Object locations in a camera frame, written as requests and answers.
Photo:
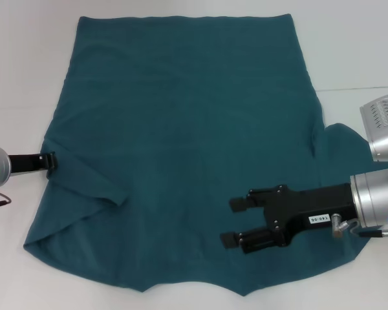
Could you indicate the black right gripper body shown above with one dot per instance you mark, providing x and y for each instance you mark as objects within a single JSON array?
[{"x": 313, "y": 205}]

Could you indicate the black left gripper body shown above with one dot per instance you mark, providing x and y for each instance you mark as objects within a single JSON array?
[{"x": 26, "y": 163}]

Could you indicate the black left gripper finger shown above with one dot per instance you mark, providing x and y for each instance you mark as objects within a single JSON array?
[
  {"x": 51, "y": 167},
  {"x": 52, "y": 157}
]

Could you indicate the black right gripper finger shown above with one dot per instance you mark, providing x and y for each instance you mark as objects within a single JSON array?
[
  {"x": 241, "y": 205},
  {"x": 258, "y": 240}
]

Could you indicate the blue shirt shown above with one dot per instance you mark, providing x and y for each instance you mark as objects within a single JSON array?
[{"x": 181, "y": 145}]

